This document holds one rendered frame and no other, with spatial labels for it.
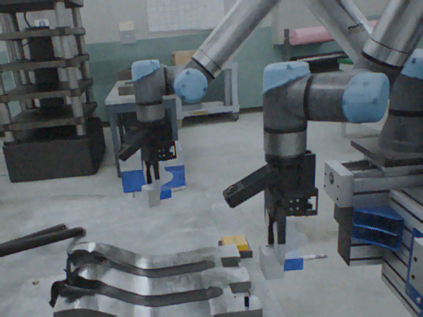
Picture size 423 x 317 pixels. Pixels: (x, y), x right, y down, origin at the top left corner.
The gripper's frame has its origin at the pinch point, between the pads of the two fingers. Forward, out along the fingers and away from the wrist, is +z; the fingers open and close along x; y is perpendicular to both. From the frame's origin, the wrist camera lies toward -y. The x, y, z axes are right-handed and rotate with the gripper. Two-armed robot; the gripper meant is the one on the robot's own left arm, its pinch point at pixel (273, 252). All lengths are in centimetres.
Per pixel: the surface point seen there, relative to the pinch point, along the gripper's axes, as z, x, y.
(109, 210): 15, 70, -41
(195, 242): 14.9, 37.7, -12.9
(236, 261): 7.4, 11.0, -5.6
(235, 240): 11.2, 28.8, -2.5
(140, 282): 5.9, 3.7, -27.3
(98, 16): -74, 646, -91
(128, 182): 83, 313, -53
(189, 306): 6.4, -5.8, -17.7
